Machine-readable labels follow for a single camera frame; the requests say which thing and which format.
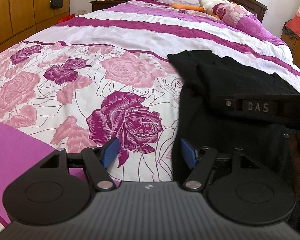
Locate black garment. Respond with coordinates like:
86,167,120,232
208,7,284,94
168,50,300,183

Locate floral purple white bedspread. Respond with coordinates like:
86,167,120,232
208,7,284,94
0,0,300,231

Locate wooden dresser cabinet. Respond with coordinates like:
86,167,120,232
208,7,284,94
281,25,300,69

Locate purple floral rolled quilt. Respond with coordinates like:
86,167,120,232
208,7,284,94
212,3,285,46

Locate white orange plush toy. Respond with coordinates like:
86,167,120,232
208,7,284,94
171,0,230,18

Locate dark wooden nightstand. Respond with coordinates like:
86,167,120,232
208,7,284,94
90,0,125,11

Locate small black bag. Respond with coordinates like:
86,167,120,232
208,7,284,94
50,0,64,9

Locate wooden wardrobe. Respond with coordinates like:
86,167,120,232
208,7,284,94
0,0,70,51

